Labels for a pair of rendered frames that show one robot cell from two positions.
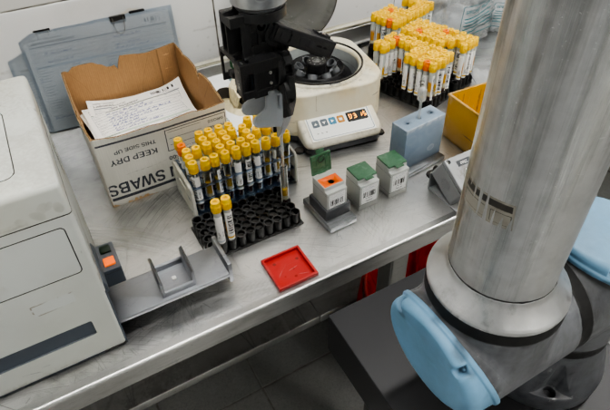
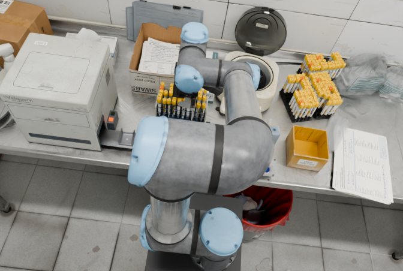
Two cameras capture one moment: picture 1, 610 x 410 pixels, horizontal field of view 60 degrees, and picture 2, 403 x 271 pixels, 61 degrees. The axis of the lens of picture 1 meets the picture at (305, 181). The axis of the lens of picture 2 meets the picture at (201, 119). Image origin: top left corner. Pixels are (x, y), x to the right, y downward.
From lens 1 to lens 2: 0.60 m
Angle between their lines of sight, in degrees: 23
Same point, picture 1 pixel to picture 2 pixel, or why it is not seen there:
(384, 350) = not seen: hidden behind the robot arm
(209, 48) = (216, 33)
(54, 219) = (83, 111)
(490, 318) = (150, 229)
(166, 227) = (143, 113)
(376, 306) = not seen: hidden behind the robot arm
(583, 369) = (208, 262)
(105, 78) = (160, 32)
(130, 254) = (123, 117)
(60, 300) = (81, 131)
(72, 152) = not seen: hidden behind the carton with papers
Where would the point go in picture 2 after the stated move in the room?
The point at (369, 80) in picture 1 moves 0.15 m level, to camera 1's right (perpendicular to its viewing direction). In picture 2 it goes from (263, 97) to (297, 116)
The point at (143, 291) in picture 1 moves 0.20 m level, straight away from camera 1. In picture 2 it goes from (114, 138) to (128, 96)
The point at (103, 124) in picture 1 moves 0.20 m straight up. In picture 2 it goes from (147, 53) to (146, 16)
